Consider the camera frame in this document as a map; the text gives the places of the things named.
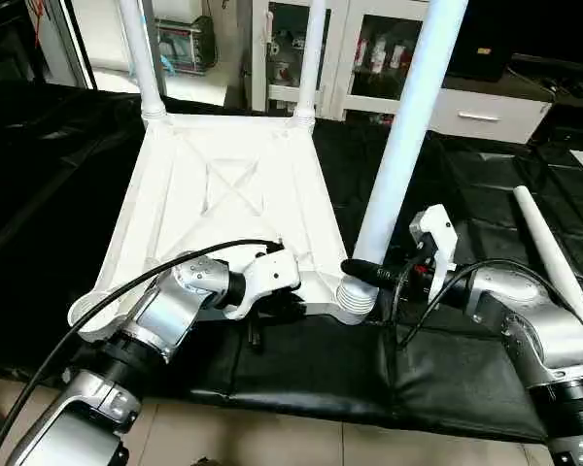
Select white plastic table top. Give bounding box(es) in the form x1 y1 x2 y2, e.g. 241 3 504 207
68 112 378 341

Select white plastic table leg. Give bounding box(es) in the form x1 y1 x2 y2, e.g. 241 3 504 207
291 0 328 127
117 0 168 122
335 0 469 326
513 186 583 341

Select white drawer unit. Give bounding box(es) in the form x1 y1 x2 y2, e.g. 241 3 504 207
428 87 555 145

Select white glass door cabinet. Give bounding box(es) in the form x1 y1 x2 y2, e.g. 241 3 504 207
251 0 433 122

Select black work mat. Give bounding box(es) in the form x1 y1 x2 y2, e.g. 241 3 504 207
0 83 583 443

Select storage rack with items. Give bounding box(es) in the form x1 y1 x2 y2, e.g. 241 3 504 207
151 0 220 77

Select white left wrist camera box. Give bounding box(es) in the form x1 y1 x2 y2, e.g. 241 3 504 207
223 243 302 321

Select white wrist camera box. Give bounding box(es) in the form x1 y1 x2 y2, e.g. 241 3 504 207
223 243 302 321
409 204 458 302

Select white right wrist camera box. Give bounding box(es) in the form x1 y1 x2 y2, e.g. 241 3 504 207
409 204 458 302

